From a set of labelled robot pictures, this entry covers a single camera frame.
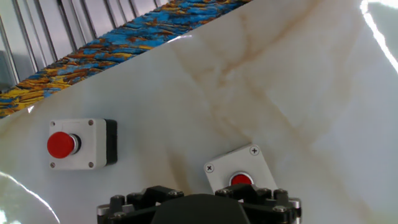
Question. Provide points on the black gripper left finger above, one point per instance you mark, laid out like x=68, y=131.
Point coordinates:
x=130, y=210

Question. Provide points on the grey box red mushroom button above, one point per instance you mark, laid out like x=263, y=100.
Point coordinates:
x=90, y=143

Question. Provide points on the blue starry night cloth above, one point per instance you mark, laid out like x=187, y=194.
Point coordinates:
x=124, y=43

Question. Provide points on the marble pattern mat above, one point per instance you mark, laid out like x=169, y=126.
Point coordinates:
x=248, y=93

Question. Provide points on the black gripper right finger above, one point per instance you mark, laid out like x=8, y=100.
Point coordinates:
x=267, y=208

